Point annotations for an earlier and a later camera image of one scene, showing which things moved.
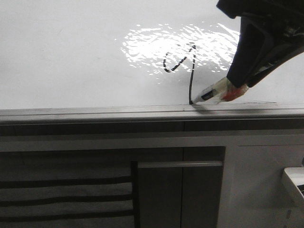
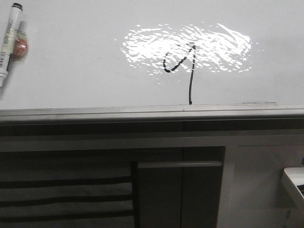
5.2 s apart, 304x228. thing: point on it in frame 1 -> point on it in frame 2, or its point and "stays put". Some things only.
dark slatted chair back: x=69 y=194 stays put
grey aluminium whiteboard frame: x=146 y=114 stays put
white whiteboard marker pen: x=220 y=91 -> x=13 y=29
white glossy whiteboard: x=96 y=53 stays put
